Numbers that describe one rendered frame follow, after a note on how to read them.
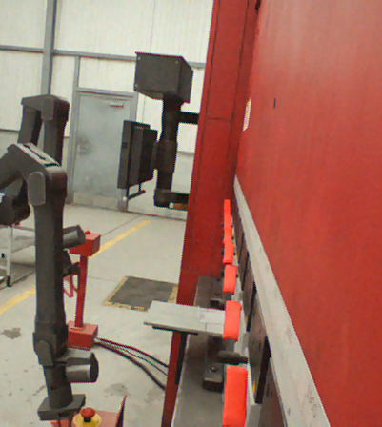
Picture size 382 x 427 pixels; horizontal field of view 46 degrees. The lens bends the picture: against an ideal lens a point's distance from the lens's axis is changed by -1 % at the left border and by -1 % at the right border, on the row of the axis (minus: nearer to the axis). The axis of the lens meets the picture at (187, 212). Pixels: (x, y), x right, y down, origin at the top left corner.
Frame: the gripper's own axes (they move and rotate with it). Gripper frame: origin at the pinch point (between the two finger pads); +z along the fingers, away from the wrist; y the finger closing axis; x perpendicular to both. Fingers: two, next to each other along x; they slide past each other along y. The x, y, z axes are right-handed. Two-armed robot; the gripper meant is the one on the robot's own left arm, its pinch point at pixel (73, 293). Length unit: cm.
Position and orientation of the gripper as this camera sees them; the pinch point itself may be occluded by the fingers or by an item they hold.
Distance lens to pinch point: 155.6
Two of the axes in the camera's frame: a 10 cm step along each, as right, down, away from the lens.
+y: 1.8, -1.4, 9.7
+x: -9.3, 3.1, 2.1
